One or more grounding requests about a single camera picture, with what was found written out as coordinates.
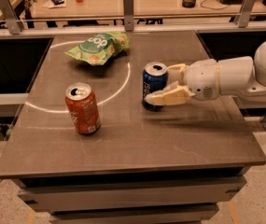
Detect green chip bag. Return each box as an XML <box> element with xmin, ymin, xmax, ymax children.
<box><xmin>66</xmin><ymin>32</ymin><xmax>130</xmax><ymax>66</ymax></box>

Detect blue pepsi can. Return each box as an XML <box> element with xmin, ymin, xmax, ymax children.
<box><xmin>142</xmin><ymin>62</ymin><xmax>168</xmax><ymax>111</ymax></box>

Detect red coke can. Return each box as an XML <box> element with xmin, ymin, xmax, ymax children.
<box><xmin>65</xmin><ymin>82</ymin><xmax>100</xmax><ymax>134</ymax></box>

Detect grey cabinet drawers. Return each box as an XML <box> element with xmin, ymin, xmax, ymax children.
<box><xmin>19</xmin><ymin>169</ymin><xmax>246</xmax><ymax>224</ymax></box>

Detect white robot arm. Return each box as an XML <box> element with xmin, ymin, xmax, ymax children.
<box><xmin>145</xmin><ymin>41</ymin><xmax>266</xmax><ymax>107</ymax></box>

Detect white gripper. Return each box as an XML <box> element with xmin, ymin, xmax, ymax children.
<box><xmin>145</xmin><ymin>59</ymin><xmax>219</xmax><ymax>105</ymax></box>

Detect metal railing with posts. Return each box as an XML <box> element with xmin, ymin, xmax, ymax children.
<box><xmin>0</xmin><ymin>0</ymin><xmax>266</xmax><ymax>34</ymax></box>

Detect black mesh pen cup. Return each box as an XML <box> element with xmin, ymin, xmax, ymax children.
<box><xmin>182</xmin><ymin>0</ymin><xmax>196</xmax><ymax>8</ymax></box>

